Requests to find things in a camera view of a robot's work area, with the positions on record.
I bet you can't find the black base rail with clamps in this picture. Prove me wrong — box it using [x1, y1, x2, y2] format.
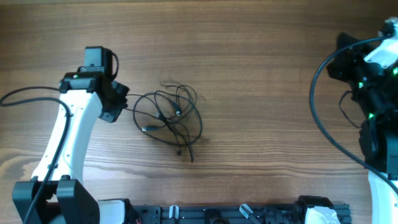
[130, 203, 352, 224]

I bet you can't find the black USB cable bundle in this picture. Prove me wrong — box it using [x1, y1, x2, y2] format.
[123, 81, 203, 163]

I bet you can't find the black left camera cable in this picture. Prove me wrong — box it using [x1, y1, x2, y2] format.
[0, 52, 119, 224]

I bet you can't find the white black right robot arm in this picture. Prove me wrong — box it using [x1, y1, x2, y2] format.
[309, 33, 397, 223]

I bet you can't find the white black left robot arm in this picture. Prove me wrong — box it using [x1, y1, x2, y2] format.
[12, 47, 130, 223]

